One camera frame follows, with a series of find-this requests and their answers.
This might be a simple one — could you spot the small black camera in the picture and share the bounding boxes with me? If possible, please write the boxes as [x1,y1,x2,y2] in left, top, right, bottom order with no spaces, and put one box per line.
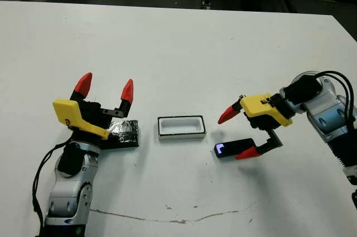
[214,138,257,159]

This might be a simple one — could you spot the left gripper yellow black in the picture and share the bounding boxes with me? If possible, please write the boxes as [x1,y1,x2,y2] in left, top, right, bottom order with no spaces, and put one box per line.
[52,72,135,148]

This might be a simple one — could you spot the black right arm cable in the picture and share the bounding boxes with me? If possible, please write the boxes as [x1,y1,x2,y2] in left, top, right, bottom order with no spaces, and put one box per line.
[315,70,357,126]

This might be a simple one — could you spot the white camera box base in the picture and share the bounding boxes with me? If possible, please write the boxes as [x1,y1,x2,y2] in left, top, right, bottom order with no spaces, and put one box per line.
[157,114,208,141]

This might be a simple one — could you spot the glossy black box lid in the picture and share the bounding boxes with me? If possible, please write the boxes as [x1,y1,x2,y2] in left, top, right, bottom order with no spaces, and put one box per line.
[100,119,139,149]

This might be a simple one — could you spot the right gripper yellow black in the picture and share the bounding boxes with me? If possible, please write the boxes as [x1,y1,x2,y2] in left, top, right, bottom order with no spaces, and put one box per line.
[217,93,295,161]

